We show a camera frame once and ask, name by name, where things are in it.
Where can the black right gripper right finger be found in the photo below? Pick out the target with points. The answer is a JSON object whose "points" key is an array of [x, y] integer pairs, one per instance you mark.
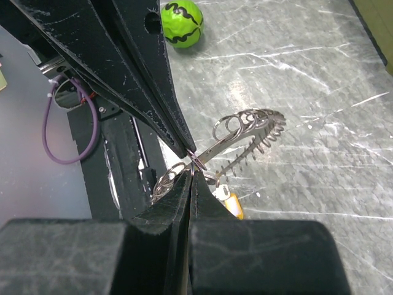
{"points": [[269, 256]]}

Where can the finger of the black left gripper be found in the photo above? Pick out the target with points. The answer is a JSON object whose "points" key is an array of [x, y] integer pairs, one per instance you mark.
{"points": [[88, 36], [141, 24]]}

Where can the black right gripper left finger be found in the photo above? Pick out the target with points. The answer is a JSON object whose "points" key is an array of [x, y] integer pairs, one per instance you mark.
{"points": [[145, 255]]}

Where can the silver key yellow tag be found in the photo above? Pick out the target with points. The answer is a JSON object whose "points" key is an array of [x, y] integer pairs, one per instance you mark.
{"points": [[229, 200]]}

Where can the green watermelon toy ball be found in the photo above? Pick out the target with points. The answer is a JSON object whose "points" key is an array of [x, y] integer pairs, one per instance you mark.
{"points": [[183, 23]]}

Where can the olive green plastic bin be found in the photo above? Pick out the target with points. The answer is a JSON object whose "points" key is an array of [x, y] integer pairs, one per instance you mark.
{"points": [[377, 18]]}

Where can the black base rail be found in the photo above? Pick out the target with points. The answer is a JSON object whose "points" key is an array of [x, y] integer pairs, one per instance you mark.
{"points": [[120, 172]]}

